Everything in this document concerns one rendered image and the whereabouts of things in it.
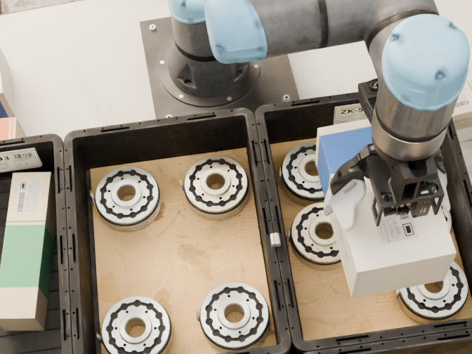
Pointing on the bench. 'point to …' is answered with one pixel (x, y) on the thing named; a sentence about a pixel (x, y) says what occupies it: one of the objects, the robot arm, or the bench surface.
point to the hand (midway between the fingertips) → (381, 197)
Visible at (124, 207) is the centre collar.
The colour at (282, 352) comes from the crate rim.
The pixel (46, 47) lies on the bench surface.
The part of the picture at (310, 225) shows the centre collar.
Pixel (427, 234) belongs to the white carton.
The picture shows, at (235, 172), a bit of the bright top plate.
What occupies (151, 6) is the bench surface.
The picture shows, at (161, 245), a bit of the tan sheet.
